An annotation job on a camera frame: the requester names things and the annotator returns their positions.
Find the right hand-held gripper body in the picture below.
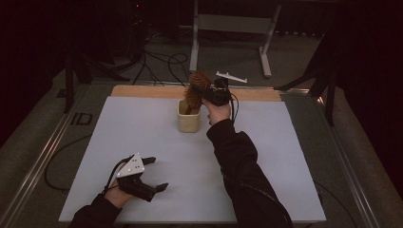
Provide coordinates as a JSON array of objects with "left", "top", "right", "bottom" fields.
[{"left": 207, "top": 70, "right": 248, "bottom": 107}]

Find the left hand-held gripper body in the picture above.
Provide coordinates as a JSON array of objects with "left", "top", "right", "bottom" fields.
[{"left": 116, "top": 153, "right": 157, "bottom": 202}]

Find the cream square cup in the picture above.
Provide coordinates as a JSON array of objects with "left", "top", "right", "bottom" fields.
[{"left": 177, "top": 98, "right": 202, "bottom": 134}]

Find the person's right hand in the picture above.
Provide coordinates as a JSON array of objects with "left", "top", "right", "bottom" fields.
[{"left": 201, "top": 98, "right": 233, "bottom": 126}]

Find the person's left hand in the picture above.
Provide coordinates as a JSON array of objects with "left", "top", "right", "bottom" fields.
[{"left": 104, "top": 184, "right": 135, "bottom": 210}]

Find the white table sheet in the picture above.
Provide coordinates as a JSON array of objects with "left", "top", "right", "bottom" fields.
[{"left": 58, "top": 95, "right": 327, "bottom": 223}]

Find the grey metal stand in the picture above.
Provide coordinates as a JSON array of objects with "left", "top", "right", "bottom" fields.
[{"left": 188, "top": 0, "right": 283, "bottom": 79}]

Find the black stand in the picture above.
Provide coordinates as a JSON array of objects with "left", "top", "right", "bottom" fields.
[
  {"left": 64, "top": 50, "right": 131, "bottom": 114},
  {"left": 273, "top": 18, "right": 337, "bottom": 127}
]

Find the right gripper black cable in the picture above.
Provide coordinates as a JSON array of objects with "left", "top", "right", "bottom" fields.
[{"left": 221, "top": 90, "right": 295, "bottom": 228}]

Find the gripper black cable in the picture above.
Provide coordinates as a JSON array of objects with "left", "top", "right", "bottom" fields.
[
  {"left": 102, "top": 155, "right": 136, "bottom": 195},
  {"left": 221, "top": 90, "right": 295, "bottom": 228}
]

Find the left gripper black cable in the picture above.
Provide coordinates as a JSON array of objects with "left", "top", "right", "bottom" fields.
[{"left": 102, "top": 155, "right": 136, "bottom": 195}]

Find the black floor cable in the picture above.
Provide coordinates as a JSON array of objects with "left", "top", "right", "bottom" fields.
[
  {"left": 131, "top": 31, "right": 165, "bottom": 86},
  {"left": 44, "top": 134, "right": 93, "bottom": 193},
  {"left": 166, "top": 52, "right": 191, "bottom": 87}
]

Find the metal floor rail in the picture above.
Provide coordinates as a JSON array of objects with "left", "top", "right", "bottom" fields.
[
  {"left": 279, "top": 87, "right": 383, "bottom": 228},
  {"left": 0, "top": 85, "right": 93, "bottom": 228}
]

